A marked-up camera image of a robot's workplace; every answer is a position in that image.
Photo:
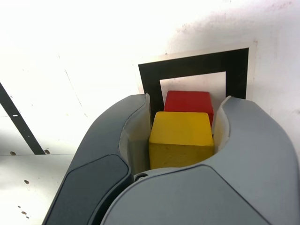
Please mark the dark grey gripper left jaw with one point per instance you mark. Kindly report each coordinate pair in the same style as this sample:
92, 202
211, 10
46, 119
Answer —
93, 164

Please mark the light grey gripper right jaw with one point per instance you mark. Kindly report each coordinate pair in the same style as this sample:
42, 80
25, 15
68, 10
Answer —
234, 187

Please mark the yellow cube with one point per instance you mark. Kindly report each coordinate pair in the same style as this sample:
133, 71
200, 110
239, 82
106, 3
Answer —
180, 131

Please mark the red cube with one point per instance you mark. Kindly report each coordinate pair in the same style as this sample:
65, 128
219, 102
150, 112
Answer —
187, 102

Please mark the black tape square outline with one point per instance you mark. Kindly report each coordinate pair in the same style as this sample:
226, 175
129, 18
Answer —
192, 65

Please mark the black tape strip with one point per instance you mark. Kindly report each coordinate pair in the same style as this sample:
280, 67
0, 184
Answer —
21, 122

